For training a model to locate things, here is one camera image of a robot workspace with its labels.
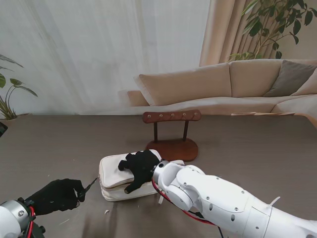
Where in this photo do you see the white zippered cosmetic bag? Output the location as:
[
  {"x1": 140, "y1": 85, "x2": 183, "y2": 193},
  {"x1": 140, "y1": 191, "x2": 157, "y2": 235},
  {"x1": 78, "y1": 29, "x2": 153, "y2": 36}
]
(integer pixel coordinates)
[{"x1": 84, "y1": 148, "x2": 186, "y2": 205}]

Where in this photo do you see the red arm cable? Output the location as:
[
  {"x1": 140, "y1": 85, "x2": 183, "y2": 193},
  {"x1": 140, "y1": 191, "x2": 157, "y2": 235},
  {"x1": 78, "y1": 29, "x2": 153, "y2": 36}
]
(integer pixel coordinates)
[
  {"x1": 24, "y1": 205, "x2": 37, "y2": 238},
  {"x1": 151, "y1": 178, "x2": 217, "y2": 227}
]

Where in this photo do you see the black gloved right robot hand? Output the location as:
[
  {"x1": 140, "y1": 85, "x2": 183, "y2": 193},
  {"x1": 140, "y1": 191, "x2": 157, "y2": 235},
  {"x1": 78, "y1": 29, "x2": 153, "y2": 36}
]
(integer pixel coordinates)
[{"x1": 118, "y1": 149, "x2": 160, "y2": 194}]

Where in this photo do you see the grey sofa cushion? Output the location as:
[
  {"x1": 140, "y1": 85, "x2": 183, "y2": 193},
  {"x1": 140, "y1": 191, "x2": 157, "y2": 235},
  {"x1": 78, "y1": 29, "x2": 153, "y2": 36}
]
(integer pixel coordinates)
[{"x1": 264, "y1": 59, "x2": 317, "y2": 97}]

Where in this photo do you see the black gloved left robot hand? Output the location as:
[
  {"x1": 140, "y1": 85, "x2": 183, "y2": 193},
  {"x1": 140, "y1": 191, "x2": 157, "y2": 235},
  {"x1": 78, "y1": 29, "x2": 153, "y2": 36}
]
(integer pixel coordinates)
[{"x1": 24, "y1": 178, "x2": 86, "y2": 216}]

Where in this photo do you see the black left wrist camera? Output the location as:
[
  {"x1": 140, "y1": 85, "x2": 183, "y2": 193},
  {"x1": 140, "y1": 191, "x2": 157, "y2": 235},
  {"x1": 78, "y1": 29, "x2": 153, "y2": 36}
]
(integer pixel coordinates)
[{"x1": 32, "y1": 221, "x2": 47, "y2": 238}]

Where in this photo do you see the dark wooden jewelry stand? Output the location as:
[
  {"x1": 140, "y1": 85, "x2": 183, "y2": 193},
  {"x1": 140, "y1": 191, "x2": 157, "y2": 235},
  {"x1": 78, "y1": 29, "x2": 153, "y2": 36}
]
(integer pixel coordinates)
[{"x1": 142, "y1": 109, "x2": 202, "y2": 162}]

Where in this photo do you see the broad-leaved green potted plant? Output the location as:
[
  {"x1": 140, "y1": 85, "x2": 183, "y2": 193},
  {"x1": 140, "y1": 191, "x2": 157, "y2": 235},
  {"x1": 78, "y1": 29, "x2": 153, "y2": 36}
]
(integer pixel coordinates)
[{"x1": 0, "y1": 53, "x2": 39, "y2": 121}]

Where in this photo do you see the tall dark-leaved plant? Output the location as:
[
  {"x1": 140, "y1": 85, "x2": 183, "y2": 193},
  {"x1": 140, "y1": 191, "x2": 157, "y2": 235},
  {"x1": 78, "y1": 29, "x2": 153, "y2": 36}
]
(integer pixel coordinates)
[{"x1": 229, "y1": 0, "x2": 314, "y2": 61}]

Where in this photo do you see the white sheer curtain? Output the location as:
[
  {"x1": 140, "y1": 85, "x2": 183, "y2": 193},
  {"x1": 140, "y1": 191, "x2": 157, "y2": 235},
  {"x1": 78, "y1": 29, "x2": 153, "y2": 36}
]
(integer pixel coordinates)
[{"x1": 0, "y1": 0, "x2": 211, "y2": 116}]

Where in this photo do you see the beige curtain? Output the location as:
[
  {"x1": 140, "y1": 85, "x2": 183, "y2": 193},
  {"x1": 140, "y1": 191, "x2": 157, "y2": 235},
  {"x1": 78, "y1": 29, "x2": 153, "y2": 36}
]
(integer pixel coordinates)
[{"x1": 199, "y1": 0, "x2": 285, "y2": 67}]

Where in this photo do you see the beige sofa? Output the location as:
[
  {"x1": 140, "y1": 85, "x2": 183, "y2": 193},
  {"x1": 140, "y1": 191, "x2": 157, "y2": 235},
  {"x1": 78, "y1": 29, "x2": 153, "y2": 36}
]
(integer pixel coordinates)
[{"x1": 127, "y1": 59, "x2": 317, "y2": 116}]

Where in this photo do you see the red left arm cable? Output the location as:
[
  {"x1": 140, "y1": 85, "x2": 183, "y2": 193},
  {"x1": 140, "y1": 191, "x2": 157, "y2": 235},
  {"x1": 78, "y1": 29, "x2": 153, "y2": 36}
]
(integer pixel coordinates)
[{"x1": 24, "y1": 205, "x2": 37, "y2": 238}]

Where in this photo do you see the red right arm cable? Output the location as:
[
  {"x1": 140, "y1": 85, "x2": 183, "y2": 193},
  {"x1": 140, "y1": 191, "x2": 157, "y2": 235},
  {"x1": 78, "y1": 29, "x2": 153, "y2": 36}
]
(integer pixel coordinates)
[{"x1": 151, "y1": 178, "x2": 217, "y2": 227}]

